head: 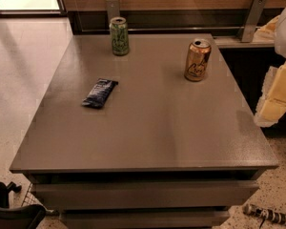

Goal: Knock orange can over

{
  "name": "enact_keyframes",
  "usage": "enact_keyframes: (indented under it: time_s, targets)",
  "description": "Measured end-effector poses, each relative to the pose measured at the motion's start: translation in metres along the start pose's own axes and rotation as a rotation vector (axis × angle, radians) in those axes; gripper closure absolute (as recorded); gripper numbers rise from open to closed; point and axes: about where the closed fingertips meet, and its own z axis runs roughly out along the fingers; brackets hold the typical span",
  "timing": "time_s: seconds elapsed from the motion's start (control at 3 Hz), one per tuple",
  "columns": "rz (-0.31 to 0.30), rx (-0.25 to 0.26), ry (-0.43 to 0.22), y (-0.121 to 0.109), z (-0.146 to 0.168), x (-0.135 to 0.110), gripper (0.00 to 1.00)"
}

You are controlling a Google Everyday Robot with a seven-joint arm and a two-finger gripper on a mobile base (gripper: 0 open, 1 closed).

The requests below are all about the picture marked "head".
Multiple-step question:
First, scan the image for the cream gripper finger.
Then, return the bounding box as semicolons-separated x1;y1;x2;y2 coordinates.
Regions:
253;16;279;42
254;61;286;127

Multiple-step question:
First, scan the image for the orange soda can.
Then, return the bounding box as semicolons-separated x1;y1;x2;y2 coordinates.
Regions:
184;38;212;81

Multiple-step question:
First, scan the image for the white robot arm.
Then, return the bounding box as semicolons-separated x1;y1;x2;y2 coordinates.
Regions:
254;8;286;127

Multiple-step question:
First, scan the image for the green soda can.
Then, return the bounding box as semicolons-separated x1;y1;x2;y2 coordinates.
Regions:
110;17;130;56

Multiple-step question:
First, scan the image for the black white striped tool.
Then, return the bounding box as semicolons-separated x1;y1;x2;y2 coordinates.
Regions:
242;204;286;226

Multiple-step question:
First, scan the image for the grey drawer cabinet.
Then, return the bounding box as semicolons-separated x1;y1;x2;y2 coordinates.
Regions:
10;34;277;229

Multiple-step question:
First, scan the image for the dark blue snack wrapper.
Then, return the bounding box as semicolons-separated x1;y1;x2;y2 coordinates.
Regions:
82;78;118;109

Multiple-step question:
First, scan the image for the right metal wall bracket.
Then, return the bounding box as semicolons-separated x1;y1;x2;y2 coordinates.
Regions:
237;0;267;43

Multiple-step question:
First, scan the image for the metal wall bracket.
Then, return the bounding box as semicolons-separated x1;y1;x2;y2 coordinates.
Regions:
106;0;120;23
237;0;267;43

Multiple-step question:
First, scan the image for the left metal wall bracket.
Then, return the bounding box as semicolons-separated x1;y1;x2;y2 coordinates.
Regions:
106;0;120;23

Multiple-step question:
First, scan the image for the wire mesh basket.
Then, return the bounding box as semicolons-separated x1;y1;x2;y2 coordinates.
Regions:
21;184;40;207

